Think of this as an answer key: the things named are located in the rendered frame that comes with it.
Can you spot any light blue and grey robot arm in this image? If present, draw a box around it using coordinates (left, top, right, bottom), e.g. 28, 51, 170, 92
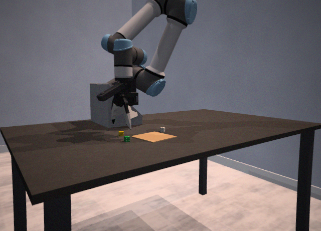
97, 0, 197, 101

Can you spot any orange flat mat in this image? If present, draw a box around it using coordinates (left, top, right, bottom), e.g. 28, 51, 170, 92
131, 132, 177, 143

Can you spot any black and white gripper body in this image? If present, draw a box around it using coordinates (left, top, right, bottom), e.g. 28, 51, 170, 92
114, 78, 138, 107

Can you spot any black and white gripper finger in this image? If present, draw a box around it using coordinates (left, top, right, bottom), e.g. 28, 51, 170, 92
111, 98, 123, 124
122, 97, 138, 129

